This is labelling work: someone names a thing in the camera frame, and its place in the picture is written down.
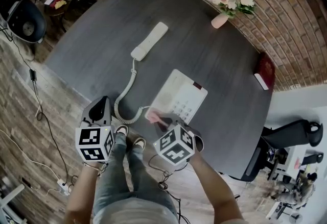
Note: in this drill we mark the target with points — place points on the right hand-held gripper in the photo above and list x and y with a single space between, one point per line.
175 147

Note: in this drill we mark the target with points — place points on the pink vase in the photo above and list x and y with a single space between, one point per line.
218 21

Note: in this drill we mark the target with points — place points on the white desk phone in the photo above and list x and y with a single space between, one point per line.
178 95

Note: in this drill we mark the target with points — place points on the black power adapter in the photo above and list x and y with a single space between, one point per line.
33 75

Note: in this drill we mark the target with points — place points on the black and white chair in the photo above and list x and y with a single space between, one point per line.
28 22

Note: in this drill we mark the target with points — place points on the person's blue jeans legs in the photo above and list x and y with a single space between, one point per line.
132 179

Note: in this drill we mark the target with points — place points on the person's left forearm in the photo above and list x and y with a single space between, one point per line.
81 192

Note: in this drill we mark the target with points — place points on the pink cloth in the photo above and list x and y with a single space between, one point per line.
153 116

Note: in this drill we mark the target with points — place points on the person's right shoe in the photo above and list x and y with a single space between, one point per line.
139 142

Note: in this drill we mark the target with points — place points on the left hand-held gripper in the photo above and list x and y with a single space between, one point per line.
93 141

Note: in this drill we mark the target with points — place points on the white power strip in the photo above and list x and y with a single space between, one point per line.
63 186

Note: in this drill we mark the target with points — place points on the person's grey shirt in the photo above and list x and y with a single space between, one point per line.
135 210

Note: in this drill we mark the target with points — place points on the red book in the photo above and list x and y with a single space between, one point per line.
266 70

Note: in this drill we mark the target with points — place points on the black mesh office chair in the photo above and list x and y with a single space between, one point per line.
283 138

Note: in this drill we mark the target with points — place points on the person's right forearm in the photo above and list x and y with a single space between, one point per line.
214 187

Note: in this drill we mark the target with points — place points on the person's left shoe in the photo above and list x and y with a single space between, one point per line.
122 130

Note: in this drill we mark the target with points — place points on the person's shoe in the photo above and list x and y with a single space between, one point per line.
122 130
139 142

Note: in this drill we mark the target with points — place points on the white desk phone handset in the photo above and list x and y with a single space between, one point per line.
150 40

